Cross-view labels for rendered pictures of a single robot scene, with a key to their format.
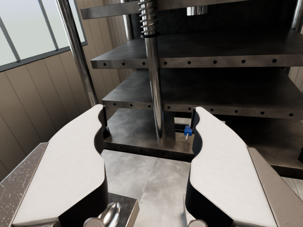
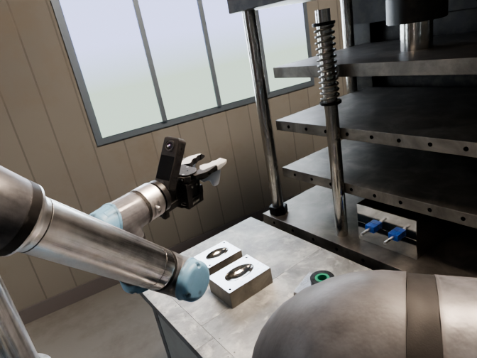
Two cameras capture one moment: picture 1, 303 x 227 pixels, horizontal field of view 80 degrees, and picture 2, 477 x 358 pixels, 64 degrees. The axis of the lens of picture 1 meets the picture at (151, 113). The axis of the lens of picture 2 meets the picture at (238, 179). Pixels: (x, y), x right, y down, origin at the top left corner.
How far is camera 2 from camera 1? 0.86 m
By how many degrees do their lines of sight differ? 33
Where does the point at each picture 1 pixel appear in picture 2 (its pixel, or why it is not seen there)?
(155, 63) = (332, 133)
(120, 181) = (269, 256)
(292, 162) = not seen: outside the picture
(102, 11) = (292, 72)
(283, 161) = not seen: outside the picture
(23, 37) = (230, 78)
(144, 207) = (278, 283)
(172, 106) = (355, 188)
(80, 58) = (263, 118)
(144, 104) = (324, 180)
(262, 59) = (451, 144)
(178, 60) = (360, 132)
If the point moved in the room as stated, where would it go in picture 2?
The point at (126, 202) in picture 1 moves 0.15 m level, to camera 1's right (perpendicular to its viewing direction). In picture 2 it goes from (260, 266) to (295, 273)
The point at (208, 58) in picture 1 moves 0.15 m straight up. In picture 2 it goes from (392, 136) to (390, 94)
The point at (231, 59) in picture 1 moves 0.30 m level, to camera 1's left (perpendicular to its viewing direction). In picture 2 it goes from (417, 139) to (332, 140)
